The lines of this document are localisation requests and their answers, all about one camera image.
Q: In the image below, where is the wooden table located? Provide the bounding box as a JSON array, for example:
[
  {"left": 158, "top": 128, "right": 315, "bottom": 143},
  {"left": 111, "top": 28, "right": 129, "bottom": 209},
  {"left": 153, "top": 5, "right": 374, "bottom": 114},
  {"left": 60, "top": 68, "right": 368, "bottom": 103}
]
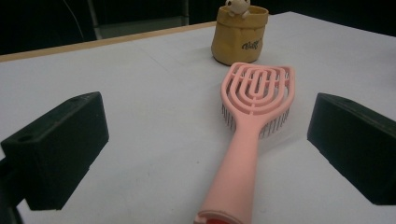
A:
[{"left": 0, "top": 21, "right": 219, "bottom": 63}]

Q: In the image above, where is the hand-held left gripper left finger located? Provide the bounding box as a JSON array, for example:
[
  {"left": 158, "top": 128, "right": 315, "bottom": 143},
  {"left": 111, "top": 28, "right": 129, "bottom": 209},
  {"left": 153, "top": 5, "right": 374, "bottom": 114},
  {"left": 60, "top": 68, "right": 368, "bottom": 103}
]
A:
[{"left": 0, "top": 91, "right": 110, "bottom": 211}]

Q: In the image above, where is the white table cover sheet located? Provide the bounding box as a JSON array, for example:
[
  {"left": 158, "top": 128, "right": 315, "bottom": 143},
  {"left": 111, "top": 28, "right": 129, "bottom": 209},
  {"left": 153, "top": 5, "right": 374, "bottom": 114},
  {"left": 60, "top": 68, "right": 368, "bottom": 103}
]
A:
[{"left": 0, "top": 11, "right": 396, "bottom": 224}]

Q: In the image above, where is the pink hairbrush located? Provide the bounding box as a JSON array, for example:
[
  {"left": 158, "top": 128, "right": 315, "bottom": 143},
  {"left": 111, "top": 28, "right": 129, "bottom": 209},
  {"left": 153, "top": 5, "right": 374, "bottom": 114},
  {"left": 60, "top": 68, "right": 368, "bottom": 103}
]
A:
[{"left": 193, "top": 62, "right": 296, "bottom": 224}]

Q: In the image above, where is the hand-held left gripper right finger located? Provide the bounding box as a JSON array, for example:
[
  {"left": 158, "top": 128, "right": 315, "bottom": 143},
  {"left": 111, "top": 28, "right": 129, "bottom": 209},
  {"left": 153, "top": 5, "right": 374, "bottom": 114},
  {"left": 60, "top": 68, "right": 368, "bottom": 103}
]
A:
[{"left": 306, "top": 92, "right": 396, "bottom": 205}]

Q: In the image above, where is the brown hedgehog toy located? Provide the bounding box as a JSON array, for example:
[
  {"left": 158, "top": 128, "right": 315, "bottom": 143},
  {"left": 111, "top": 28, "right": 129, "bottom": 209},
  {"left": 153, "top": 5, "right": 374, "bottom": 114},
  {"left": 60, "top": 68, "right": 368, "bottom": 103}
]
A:
[{"left": 210, "top": 0, "right": 270, "bottom": 66}]

